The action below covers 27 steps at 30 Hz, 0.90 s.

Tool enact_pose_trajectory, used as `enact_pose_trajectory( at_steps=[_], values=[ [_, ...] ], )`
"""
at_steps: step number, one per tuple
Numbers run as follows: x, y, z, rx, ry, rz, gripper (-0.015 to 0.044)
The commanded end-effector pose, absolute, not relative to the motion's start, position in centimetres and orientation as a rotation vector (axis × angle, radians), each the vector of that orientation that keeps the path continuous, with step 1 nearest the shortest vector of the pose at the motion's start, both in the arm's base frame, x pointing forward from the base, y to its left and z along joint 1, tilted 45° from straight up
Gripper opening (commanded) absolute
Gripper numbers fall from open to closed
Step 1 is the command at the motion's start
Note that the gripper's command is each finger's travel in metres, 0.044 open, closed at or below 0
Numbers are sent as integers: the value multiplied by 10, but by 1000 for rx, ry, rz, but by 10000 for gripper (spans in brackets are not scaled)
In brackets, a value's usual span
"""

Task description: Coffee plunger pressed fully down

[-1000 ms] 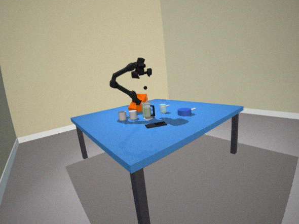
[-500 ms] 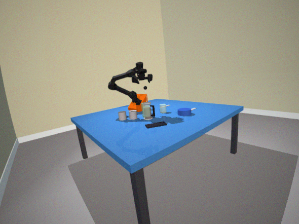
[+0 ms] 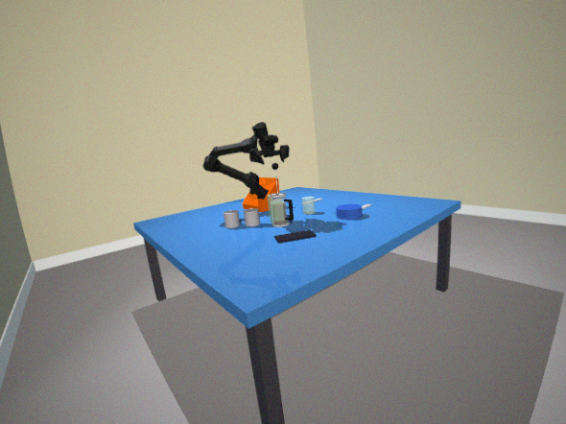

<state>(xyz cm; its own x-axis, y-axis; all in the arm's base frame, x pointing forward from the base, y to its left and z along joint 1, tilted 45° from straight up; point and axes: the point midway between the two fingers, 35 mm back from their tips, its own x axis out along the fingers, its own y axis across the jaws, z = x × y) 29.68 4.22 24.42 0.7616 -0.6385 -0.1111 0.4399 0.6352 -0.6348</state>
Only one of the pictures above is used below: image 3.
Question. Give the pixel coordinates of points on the pale blue mug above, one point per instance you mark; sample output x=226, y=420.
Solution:
x=308, y=204

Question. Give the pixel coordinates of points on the blue cylinder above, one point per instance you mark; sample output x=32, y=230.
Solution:
x=349, y=212

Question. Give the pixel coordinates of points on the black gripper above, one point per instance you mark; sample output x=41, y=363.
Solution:
x=255, y=154

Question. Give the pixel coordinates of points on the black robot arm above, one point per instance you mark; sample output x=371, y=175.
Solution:
x=213, y=164

